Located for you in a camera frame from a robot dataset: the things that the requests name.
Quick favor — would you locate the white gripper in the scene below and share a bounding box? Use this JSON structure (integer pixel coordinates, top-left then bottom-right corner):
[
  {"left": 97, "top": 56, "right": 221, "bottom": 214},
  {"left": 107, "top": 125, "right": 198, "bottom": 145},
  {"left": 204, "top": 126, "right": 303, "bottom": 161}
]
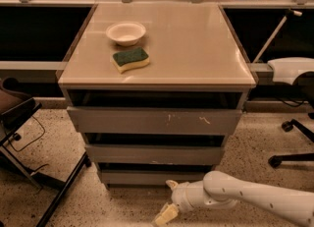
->
[{"left": 152, "top": 180, "right": 208, "bottom": 227}]

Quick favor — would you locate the grey bottom drawer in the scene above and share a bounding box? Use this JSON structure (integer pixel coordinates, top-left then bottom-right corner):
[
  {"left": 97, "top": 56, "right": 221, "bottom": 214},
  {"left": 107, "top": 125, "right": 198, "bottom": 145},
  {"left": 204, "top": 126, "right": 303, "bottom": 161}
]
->
[{"left": 98, "top": 171, "right": 205, "bottom": 186}]

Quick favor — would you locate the grey drawer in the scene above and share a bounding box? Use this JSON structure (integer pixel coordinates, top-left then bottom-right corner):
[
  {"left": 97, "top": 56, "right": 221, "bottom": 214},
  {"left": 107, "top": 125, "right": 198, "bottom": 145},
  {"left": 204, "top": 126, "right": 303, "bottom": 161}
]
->
[
  {"left": 98, "top": 171, "right": 205, "bottom": 186},
  {"left": 85, "top": 144, "right": 224, "bottom": 165},
  {"left": 67, "top": 106, "right": 241, "bottom": 135}
]

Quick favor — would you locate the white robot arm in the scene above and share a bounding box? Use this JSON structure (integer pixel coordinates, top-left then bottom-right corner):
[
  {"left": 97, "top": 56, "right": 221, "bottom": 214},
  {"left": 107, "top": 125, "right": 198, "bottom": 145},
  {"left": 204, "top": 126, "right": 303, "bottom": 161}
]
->
[{"left": 152, "top": 171, "right": 314, "bottom": 227}]

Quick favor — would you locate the grey middle drawer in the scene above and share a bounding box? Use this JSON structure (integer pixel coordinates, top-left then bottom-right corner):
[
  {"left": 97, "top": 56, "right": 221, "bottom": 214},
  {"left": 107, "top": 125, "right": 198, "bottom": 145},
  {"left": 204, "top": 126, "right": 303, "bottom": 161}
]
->
[{"left": 85, "top": 144, "right": 224, "bottom": 165}]

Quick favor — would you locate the grey drawer cabinet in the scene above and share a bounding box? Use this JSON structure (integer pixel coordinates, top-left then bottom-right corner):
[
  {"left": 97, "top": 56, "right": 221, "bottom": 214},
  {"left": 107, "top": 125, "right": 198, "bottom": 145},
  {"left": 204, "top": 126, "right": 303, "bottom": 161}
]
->
[{"left": 59, "top": 2, "right": 256, "bottom": 174}]

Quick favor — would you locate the grey top drawer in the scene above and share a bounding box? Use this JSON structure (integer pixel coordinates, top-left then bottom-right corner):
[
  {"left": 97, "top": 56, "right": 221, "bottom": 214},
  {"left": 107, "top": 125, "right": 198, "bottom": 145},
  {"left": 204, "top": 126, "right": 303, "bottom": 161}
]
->
[{"left": 67, "top": 106, "right": 241, "bottom": 135}]

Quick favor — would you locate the black office chair base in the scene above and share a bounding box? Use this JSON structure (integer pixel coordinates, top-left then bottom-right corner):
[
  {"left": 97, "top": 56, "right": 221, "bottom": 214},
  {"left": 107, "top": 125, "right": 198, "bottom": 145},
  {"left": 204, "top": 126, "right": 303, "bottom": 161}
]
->
[{"left": 267, "top": 118, "right": 314, "bottom": 169}]

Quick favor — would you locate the green and yellow sponge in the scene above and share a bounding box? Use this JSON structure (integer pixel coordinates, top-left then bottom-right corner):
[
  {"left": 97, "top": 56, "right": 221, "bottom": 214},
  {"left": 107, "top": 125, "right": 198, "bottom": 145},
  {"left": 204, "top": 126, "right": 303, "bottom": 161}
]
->
[{"left": 112, "top": 47, "right": 150, "bottom": 74}]

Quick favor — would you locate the white bowl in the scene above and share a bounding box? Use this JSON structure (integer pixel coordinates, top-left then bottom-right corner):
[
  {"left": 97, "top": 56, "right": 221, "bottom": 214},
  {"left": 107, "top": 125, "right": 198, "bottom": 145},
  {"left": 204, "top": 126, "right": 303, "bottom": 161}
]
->
[{"left": 106, "top": 22, "right": 146, "bottom": 47}]

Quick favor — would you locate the dark chair on left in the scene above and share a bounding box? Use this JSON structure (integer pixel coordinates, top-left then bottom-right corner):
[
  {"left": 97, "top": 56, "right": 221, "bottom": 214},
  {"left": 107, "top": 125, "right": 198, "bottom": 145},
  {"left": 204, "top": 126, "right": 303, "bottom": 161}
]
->
[{"left": 0, "top": 77, "right": 92, "bottom": 227}]

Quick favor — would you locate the white stick with black tip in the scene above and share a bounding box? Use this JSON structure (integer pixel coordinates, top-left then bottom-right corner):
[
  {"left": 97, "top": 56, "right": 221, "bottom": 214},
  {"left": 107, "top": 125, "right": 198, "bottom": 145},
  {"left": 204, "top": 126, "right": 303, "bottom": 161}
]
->
[{"left": 252, "top": 9, "right": 302, "bottom": 63}]

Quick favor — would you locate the black floor cable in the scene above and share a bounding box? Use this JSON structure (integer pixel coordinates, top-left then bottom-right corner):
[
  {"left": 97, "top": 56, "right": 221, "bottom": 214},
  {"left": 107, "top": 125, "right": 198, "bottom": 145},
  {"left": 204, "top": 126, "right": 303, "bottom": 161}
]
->
[{"left": 7, "top": 115, "right": 47, "bottom": 153}]

